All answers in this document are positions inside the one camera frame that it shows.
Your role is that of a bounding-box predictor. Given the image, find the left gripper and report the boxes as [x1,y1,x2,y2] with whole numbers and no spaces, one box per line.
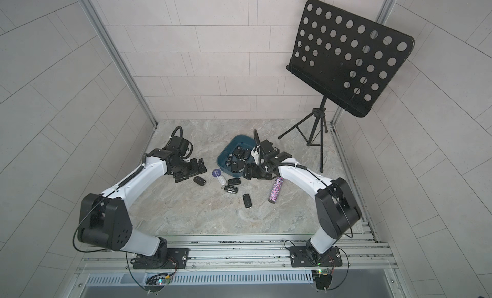
[172,156,210,182]

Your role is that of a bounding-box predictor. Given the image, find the black flip key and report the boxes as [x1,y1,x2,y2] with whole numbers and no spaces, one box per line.
[193,176,206,187]

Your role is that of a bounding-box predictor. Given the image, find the black silver-edged key fob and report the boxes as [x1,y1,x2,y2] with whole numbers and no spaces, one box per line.
[231,161,240,173]

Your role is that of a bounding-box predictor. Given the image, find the black VW key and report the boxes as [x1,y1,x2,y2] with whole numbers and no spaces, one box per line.
[233,146,243,157]

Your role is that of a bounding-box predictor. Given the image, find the black key bottom front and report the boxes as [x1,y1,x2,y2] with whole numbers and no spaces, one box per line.
[242,194,252,208]

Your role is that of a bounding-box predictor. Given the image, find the teal plastic storage box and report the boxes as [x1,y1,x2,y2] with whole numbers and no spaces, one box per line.
[217,135,256,178]

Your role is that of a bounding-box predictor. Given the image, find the black Bentley key fob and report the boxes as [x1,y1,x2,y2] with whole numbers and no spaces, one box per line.
[224,185,238,194]

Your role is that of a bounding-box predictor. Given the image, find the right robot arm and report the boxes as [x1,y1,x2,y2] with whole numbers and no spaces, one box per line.
[251,130,362,256]

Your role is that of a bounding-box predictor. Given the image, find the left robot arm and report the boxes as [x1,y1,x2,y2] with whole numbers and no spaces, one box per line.
[73,126,207,269]

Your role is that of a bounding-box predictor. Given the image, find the purple small blind chip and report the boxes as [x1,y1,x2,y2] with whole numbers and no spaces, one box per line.
[212,169,222,178]

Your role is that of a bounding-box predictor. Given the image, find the left circuit board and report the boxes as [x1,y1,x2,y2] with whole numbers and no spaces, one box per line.
[145,273,172,292]

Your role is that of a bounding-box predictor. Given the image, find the circuit board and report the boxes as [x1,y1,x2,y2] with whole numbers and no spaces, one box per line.
[145,273,172,292]
[311,269,333,292]

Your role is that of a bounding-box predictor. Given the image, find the right circuit board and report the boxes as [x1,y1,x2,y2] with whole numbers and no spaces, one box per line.
[311,269,333,292]

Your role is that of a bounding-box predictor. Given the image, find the black perforated music stand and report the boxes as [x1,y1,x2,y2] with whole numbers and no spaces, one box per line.
[286,0,415,148]

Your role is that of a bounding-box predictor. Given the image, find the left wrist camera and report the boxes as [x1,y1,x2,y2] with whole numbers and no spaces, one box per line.
[167,136,193,159]

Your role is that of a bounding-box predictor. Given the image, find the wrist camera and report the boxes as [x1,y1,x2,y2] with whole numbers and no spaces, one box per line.
[167,136,193,159]
[251,140,277,165]

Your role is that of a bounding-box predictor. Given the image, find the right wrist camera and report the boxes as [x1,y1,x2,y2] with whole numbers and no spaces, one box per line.
[251,140,277,165]

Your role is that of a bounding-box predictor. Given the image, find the white key tag with ring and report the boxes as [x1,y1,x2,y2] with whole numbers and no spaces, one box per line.
[218,176,227,189]

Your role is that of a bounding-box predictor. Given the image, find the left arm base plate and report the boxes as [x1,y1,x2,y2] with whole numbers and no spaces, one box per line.
[130,248,190,270]

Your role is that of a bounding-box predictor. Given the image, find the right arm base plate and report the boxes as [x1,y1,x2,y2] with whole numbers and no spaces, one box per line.
[287,246,343,267]

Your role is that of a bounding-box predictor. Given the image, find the aluminium rail frame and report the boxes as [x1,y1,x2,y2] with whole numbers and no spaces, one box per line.
[65,233,406,297]

